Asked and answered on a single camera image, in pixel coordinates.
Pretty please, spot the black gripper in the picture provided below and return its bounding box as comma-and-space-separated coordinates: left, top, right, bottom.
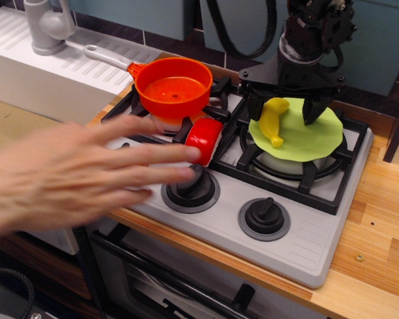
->
238, 53, 346, 126

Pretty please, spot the red and white sushi toy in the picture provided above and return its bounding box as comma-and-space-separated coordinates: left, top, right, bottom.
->
184, 118, 223, 167

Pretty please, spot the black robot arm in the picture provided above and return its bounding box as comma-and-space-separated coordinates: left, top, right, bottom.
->
239, 1, 357, 125

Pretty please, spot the person's bare hand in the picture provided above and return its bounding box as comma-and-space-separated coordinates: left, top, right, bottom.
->
0, 116, 201, 237

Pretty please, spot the yellow toy banana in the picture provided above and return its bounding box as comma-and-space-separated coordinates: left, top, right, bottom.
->
259, 98, 290, 148

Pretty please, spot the green round plate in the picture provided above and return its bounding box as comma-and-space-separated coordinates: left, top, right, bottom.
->
249, 98, 343, 162

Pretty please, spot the grey toy stove top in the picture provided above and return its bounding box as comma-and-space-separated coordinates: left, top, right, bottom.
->
109, 77, 374, 288

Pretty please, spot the black right burner grate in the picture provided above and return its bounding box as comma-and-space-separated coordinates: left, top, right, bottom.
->
210, 98, 373, 215

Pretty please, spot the black burner grate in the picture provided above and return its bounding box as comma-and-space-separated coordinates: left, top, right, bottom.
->
101, 76, 232, 144
210, 98, 373, 215

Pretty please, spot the black right stove knob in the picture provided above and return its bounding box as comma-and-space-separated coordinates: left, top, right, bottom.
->
238, 197, 291, 242

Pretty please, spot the black stove knob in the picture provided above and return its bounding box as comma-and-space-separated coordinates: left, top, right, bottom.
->
238, 197, 291, 242
161, 164, 221, 214

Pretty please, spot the black left stove knob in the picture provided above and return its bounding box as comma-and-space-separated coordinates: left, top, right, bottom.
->
161, 164, 221, 214

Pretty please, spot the black left burner grate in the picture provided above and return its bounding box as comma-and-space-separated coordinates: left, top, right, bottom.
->
101, 76, 232, 144

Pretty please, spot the white toy sink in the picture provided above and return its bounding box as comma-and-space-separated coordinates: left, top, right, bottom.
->
0, 7, 160, 124

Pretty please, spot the toy oven door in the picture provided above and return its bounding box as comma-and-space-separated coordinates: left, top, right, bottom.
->
87, 223, 318, 318

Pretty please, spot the grey toy faucet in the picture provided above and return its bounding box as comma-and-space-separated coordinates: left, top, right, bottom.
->
23, 0, 76, 56

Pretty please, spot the black looped cable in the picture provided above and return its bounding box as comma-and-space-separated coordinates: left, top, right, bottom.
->
205, 0, 278, 61

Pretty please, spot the orange toy pot grey handle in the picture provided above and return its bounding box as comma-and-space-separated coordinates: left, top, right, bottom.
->
83, 45, 213, 119

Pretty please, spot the black braided cable lower left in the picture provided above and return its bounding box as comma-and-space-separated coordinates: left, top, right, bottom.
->
0, 266, 35, 316

